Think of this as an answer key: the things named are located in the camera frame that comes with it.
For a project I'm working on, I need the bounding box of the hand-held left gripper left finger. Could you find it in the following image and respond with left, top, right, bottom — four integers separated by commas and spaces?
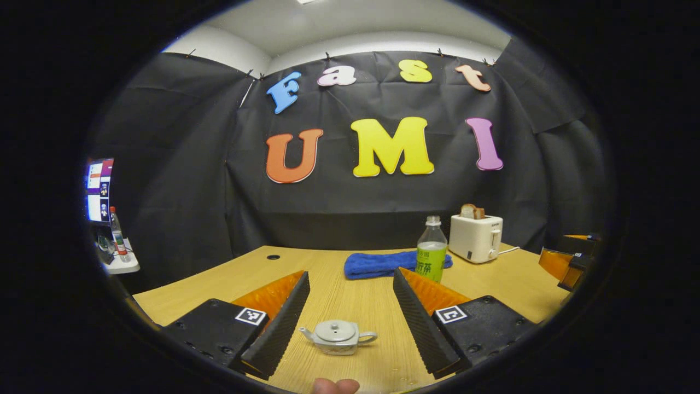
161, 270, 311, 381

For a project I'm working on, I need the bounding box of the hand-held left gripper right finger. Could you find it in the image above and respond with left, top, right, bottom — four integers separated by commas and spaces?
393, 266, 539, 379

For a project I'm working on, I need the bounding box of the white ceramic teacup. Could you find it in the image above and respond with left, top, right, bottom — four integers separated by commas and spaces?
299, 320, 378, 356

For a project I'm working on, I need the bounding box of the green label water bottle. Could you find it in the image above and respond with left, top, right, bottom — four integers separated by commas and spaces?
416, 215, 448, 283

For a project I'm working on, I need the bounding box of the red cap plastic bottle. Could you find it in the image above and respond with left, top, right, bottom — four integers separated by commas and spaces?
109, 206, 131, 262

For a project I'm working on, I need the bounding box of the blue towel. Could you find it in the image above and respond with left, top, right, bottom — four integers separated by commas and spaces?
344, 251, 453, 280

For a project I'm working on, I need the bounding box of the white toaster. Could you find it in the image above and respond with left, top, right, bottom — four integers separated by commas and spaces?
448, 214, 504, 264

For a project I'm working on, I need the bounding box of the black backdrop cloth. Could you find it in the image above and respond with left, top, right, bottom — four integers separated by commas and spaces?
87, 36, 616, 296

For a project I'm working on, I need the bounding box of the white side table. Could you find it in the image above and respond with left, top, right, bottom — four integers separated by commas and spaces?
98, 238, 141, 275

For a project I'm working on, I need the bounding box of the computer monitor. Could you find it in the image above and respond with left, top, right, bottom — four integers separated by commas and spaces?
86, 158, 114, 225

